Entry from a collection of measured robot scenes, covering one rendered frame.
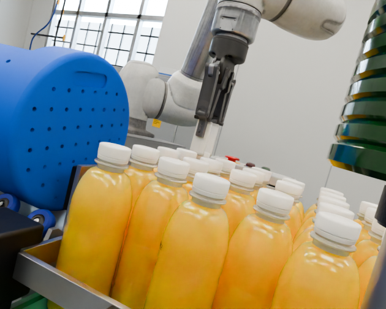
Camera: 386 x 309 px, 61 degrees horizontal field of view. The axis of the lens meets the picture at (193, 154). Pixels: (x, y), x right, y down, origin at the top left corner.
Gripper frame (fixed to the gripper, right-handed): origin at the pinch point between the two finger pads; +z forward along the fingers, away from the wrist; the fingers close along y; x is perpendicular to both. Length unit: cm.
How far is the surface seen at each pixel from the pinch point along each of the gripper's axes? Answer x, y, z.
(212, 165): 7.4, 13.0, 3.2
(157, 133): -88, -142, 10
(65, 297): 4.0, 37.1, 17.8
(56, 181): -16.7, 19.7, 13.1
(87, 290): 6.2, 37.0, 16.0
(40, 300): -3.7, 31.7, 23.9
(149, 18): -222, -294, -117
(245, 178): 13.9, 16.5, 3.3
